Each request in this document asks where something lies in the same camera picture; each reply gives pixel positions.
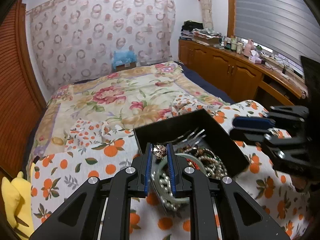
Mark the floral bed blanket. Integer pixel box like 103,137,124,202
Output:
24,61,233,166

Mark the wooden louvered wardrobe door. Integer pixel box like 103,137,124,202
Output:
1,0,46,177

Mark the orange print tablecloth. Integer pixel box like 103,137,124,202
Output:
30,100,311,240

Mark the silver chain jewelry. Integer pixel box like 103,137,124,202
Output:
174,128,205,145

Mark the grey window blind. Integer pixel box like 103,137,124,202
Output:
234,0,319,75

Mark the cosmetic bottles group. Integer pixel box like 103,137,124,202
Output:
222,36,244,54

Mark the stack of folded clothes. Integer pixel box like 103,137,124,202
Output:
180,21,222,46

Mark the black jewelry box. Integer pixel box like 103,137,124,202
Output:
133,109,249,177

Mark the circle pattern curtain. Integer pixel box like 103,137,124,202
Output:
28,0,175,92

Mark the green jade bangle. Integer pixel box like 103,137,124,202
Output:
151,153,206,210

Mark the pink tissue box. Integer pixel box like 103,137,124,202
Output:
243,40,262,64

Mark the yellow Pikachu plush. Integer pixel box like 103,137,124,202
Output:
1,171,34,239

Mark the blue wrapped box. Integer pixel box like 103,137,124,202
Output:
112,50,137,71

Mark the brown wooden bead bracelet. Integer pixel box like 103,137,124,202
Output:
177,146,201,156

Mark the beige side curtain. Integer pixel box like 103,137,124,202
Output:
200,0,213,29

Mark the wooden sideboard cabinet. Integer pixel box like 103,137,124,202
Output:
178,40,308,108

